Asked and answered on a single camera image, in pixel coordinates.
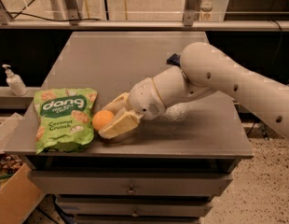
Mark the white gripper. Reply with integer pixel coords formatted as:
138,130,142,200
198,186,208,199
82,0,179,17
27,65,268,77
98,77,166,139

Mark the orange fruit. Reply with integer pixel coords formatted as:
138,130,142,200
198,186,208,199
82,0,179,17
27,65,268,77
92,110,114,131

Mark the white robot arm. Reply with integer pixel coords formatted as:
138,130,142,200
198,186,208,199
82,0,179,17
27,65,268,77
99,42,289,140

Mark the green rice chip bag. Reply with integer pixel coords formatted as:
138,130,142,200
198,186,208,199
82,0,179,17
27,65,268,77
34,88,97,154

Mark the dark blue snack bar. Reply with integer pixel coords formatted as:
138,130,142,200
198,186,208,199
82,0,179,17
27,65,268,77
167,53,180,66

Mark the grey drawer cabinet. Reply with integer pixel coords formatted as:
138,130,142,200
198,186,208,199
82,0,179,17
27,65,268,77
6,32,253,224

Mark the metal drawer knob upper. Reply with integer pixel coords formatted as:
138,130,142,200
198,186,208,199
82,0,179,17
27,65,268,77
127,186,136,195

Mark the metal drawer knob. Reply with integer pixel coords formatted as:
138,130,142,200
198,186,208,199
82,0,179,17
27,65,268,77
127,186,136,195
131,210,139,217

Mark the metal drawer knob lower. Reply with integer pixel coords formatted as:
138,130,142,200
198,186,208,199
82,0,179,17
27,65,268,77
131,210,139,217

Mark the white pump dispenser bottle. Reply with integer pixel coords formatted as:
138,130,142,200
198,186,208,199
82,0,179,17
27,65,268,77
2,64,28,96

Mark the brown cardboard box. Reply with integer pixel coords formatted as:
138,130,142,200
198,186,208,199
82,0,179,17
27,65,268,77
0,113,45,224

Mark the black cable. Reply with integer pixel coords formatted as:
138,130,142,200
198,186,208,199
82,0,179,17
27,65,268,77
7,11,102,22

